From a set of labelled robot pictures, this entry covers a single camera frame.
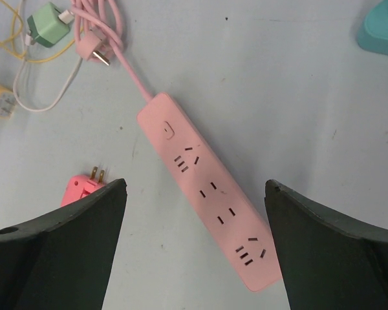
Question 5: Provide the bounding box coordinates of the pink square adapter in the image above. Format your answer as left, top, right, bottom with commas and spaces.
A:
61, 167, 105, 207

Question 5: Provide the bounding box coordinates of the white usb cable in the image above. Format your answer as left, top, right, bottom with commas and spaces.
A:
12, 32, 83, 113

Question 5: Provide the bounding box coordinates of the yellow usb cable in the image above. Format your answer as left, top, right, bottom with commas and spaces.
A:
0, 0, 85, 64

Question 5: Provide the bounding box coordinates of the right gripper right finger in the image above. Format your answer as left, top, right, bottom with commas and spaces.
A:
265, 180, 388, 309

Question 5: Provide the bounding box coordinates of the teal triangular power strip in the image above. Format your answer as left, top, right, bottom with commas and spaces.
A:
356, 0, 388, 56

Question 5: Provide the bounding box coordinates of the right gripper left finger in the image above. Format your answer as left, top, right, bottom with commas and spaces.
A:
0, 179, 127, 309

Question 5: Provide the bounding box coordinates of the pink cable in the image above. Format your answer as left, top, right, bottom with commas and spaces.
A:
70, 0, 156, 104

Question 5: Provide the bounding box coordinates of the green charger plug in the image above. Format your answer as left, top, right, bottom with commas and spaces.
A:
27, 2, 74, 48

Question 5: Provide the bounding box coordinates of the yellow charger plug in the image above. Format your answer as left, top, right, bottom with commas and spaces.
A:
0, 84, 17, 119

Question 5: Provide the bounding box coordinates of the pink power strip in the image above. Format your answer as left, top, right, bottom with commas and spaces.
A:
137, 93, 282, 292

